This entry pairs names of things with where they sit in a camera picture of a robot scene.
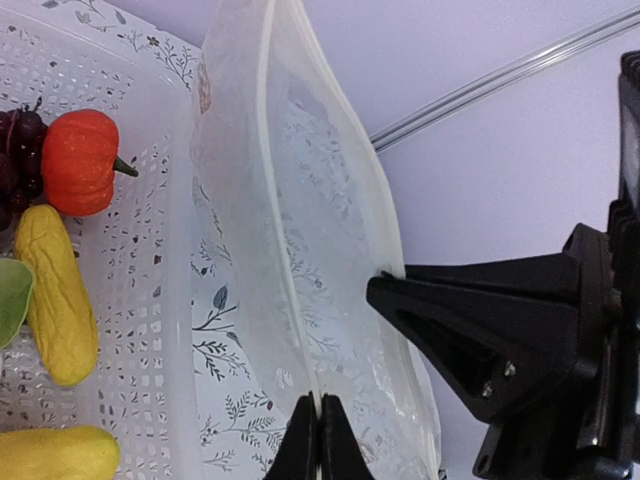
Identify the white plastic mesh basket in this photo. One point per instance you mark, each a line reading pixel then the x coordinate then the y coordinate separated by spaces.
pixel 134 257

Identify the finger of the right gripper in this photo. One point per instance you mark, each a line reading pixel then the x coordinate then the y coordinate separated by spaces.
pixel 450 340
pixel 554 277

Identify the white cauliflower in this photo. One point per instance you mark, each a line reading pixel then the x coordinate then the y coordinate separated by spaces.
pixel 17 282

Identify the dark red grape bunch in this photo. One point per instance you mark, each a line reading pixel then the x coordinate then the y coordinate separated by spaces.
pixel 23 132

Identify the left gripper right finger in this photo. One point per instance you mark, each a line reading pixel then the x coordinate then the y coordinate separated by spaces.
pixel 340 454

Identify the clear zip top bag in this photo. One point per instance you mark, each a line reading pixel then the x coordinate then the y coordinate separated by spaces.
pixel 306 213

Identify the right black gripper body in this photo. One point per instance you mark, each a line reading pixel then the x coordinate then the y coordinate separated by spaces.
pixel 592 433

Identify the floral patterned table mat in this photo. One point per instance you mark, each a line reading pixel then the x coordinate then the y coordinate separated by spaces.
pixel 239 428

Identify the yellow squash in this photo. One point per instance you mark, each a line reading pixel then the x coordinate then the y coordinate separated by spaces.
pixel 82 452
pixel 60 313

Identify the yellow squash left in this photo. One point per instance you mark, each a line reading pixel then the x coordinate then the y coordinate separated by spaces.
pixel 82 452

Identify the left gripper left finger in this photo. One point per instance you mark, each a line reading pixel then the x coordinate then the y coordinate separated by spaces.
pixel 297 457

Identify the orange mini pumpkin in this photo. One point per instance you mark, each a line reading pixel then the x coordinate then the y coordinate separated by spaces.
pixel 79 162

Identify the right aluminium frame post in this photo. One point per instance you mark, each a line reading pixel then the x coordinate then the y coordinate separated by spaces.
pixel 512 73

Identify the yellow squash right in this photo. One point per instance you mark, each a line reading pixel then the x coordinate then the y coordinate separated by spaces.
pixel 60 313

